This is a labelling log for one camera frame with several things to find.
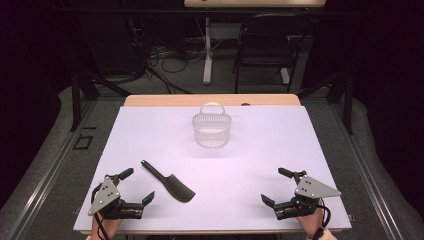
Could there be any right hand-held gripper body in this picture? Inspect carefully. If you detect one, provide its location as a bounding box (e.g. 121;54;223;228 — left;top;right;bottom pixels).
273;170;342;221

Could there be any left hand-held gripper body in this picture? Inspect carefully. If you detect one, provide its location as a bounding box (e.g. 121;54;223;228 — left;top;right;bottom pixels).
87;174;145;221

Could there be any black spatula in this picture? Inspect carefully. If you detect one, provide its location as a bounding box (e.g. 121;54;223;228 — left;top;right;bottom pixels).
140;159;197;204

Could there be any white plastic basket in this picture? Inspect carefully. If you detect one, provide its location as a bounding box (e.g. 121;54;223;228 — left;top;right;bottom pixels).
192;102;232;148

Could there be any person's left hand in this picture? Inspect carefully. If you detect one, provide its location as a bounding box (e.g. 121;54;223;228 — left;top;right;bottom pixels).
91;214;123;240

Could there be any person's right hand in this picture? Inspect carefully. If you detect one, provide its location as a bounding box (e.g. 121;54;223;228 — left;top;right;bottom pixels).
296;199;325;239

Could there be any white table mat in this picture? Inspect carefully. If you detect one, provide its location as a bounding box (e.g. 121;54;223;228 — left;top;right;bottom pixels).
73;105;353;233

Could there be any black tape square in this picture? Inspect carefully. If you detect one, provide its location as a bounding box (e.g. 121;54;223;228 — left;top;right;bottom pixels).
72;134;95;151

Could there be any black metal stand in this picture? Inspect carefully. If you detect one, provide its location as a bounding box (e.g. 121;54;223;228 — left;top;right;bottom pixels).
295;70;355;136
69;64;132;133

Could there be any wooden table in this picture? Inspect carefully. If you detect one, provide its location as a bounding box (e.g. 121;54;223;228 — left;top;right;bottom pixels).
79;93;345;236

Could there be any black folding chair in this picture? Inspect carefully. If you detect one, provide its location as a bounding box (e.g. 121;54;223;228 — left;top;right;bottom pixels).
232;13;313;95

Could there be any wooden desk with white legs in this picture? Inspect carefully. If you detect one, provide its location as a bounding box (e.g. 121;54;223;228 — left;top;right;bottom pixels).
183;0;327;85

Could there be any left hand-held gripper cable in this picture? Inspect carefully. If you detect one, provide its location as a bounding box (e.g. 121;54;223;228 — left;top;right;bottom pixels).
90;182;112;240

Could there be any hand-held gripper cable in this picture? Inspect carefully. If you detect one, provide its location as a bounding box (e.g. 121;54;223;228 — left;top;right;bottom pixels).
90;182;112;240
311;199;333;240

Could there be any right hand-held gripper cable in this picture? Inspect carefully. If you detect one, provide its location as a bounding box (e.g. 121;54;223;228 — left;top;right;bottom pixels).
311;199;333;240

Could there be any aluminium floor rail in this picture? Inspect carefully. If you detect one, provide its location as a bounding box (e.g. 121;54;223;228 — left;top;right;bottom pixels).
4;99;98;240
329;101;406;240

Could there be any bundle of floor cables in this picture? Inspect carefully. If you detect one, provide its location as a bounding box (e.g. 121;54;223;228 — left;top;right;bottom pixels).
133;16;209;95

